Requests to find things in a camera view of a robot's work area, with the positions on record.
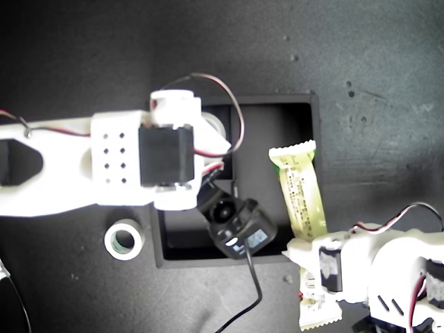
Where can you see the snack bar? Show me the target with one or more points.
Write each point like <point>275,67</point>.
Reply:
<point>301,194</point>

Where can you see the large white tape roll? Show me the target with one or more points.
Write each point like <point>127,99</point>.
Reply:
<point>216,123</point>

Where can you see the black compartment tray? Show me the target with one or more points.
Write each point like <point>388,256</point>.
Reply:
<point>270,121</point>

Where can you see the small white tape roll green core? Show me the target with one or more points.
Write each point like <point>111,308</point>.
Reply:
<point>110,243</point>

